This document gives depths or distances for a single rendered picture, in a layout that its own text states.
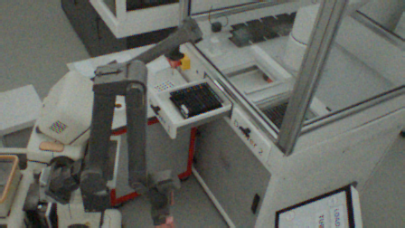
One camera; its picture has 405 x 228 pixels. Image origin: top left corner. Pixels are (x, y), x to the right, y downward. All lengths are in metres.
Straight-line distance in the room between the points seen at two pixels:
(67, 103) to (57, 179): 0.23
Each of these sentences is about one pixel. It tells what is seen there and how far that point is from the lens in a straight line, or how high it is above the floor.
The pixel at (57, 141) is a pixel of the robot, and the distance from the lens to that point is 1.38.
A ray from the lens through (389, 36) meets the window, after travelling 1.75.
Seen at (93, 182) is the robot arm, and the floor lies 1.25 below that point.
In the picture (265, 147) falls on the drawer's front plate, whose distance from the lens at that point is 1.84.
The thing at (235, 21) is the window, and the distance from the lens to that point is 1.85.
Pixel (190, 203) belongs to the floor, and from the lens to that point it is 2.70.
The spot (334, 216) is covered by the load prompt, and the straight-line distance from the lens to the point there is 1.39.
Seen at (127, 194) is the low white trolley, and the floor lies 0.14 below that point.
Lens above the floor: 2.22
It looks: 42 degrees down
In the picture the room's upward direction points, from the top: 7 degrees clockwise
